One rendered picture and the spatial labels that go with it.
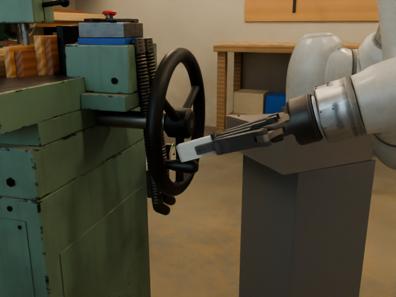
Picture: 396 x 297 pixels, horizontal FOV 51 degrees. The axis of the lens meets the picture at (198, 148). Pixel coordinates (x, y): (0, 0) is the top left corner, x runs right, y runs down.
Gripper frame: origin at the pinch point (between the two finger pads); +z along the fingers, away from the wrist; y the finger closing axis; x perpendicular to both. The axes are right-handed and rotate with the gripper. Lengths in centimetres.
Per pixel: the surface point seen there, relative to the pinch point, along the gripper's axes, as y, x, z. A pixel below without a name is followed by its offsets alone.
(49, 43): -5.9, -26.4, 24.6
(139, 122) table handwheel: -9.1, -6.5, 13.6
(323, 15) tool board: -339, -26, -20
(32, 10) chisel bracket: -7.4, -33.8, 26.6
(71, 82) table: -1.1, -17.7, 19.9
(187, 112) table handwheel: -9.5, -5.5, 3.5
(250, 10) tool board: -342, -53, 41
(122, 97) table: -3.7, -12.2, 12.3
